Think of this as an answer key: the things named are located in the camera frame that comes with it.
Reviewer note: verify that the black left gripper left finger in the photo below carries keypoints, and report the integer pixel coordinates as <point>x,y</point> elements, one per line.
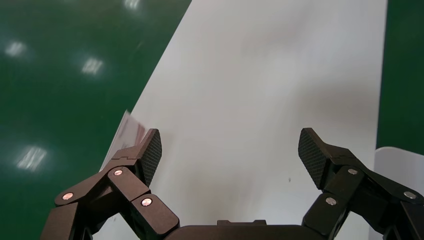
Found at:
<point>126,185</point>

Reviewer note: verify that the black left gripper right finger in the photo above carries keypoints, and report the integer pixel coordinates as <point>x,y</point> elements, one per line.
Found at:
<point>351,185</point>

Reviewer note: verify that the acrylic sign with Chinese text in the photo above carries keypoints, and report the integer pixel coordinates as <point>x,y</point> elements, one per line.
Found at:
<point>130,132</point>

